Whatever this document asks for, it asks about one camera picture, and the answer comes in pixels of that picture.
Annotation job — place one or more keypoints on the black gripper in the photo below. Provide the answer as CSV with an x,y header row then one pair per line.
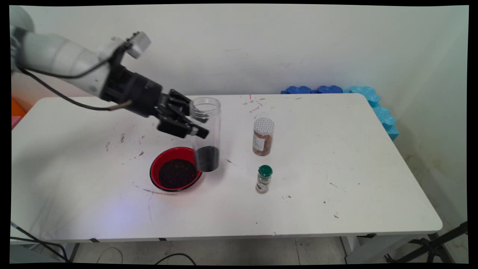
x,y
134,91

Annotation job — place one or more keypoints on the clear plastic jar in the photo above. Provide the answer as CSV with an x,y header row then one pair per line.
x,y
207,158

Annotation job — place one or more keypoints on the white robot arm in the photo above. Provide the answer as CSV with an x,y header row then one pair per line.
x,y
56,56

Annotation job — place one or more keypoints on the red bowl with black seeds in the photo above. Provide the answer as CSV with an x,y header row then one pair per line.
x,y
158,164

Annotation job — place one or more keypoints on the brown spice jar white lid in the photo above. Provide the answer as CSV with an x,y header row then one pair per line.
x,y
263,142

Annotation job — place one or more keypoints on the small spice bottle green cap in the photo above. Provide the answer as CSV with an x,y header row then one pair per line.
x,y
264,181

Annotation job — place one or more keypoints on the orange box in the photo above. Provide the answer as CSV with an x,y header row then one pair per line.
x,y
16,108

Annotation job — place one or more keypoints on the pink box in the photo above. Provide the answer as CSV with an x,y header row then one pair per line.
x,y
15,121

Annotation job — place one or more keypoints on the cyan foam mat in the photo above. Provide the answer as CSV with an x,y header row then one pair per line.
x,y
368,95

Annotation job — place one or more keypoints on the white table leg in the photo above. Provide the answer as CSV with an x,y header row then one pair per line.
x,y
33,254
373,248

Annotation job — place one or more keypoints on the black tripod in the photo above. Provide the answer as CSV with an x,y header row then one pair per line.
x,y
433,244

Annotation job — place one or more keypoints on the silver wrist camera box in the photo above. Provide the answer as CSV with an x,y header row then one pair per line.
x,y
138,44

